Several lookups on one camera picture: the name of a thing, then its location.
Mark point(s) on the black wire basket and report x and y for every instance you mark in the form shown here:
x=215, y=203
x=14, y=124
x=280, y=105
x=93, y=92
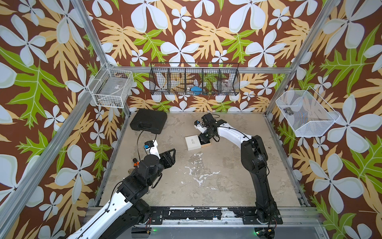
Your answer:
x=178, y=78

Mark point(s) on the blue object in basket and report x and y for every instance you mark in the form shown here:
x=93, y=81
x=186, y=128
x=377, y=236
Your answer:
x=196, y=90

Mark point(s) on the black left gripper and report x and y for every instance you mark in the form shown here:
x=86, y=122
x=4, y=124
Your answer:
x=170, y=160

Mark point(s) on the white wire basket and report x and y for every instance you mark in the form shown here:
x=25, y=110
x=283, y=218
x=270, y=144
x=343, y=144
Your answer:
x=111, y=86

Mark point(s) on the white sleeve jewelry box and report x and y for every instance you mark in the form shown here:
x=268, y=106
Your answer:
x=193, y=142

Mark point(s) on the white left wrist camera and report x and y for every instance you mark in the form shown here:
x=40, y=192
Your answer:
x=151, y=148

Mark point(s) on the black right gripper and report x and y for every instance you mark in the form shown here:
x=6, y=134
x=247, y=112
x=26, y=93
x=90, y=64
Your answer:
x=202, y=138

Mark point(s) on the black lined tan drawer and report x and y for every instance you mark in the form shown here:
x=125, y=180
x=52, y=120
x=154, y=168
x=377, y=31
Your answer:
x=205, y=144

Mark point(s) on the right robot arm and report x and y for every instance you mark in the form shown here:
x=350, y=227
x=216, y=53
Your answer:
x=253, y=158

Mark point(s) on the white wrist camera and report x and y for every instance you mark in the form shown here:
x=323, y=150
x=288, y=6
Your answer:
x=199, y=125
x=151, y=148

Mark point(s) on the small metal object in basket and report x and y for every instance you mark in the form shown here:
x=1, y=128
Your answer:
x=288, y=111

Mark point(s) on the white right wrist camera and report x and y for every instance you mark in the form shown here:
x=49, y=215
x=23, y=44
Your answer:
x=199, y=125

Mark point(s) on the black hard case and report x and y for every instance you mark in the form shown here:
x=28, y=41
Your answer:
x=149, y=120

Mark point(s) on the orange handled pliers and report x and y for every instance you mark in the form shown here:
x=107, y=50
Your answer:
x=135, y=163

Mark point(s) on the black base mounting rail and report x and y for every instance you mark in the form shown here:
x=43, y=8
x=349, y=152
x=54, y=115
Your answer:
x=247, y=215

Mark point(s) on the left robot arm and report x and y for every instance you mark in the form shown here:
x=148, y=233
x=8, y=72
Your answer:
x=125, y=208

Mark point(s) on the white mesh basket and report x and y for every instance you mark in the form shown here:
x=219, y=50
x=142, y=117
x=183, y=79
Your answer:
x=313, y=115

